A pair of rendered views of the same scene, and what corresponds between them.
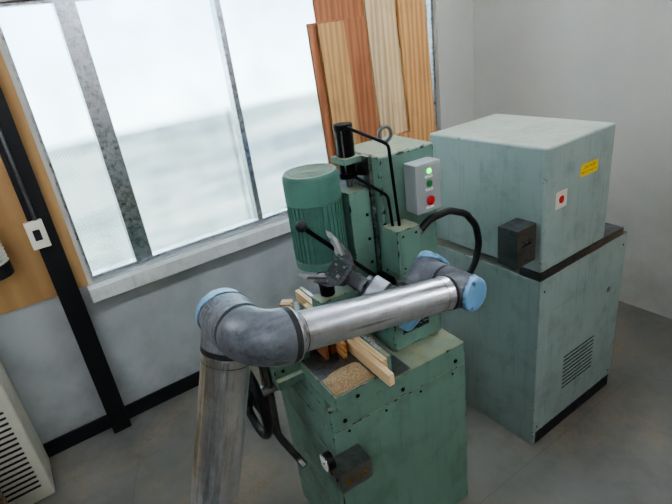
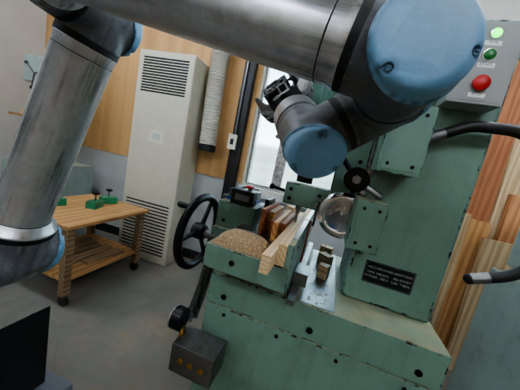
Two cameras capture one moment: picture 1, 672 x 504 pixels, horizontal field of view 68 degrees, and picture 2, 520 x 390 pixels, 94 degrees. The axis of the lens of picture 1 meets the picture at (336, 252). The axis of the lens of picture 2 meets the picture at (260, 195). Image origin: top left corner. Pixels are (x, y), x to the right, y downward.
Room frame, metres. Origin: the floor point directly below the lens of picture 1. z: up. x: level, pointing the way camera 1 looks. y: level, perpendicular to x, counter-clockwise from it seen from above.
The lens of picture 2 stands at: (0.83, -0.40, 1.13)
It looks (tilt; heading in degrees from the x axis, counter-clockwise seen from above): 9 degrees down; 44
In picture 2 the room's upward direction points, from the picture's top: 12 degrees clockwise
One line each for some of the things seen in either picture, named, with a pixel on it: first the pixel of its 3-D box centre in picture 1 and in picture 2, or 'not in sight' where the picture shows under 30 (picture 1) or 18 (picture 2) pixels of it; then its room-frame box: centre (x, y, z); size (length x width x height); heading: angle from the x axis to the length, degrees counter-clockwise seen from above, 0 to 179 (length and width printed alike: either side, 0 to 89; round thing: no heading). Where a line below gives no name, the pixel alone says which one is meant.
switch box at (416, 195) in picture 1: (422, 185); (478, 69); (1.51, -0.30, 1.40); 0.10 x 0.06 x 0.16; 118
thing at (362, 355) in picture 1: (343, 339); (289, 232); (1.43, 0.02, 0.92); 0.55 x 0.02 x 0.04; 28
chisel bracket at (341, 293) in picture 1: (334, 303); (306, 198); (1.50, 0.03, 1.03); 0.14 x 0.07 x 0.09; 118
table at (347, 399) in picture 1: (306, 352); (261, 231); (1.45, 0.15, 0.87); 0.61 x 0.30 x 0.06; 28
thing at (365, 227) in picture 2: not in sight; (364, 223); (1.44, -0.19, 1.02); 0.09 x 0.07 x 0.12; 28
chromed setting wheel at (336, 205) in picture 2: not in sight; (341, 215); (1.44, -0.13, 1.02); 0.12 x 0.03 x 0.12; 118
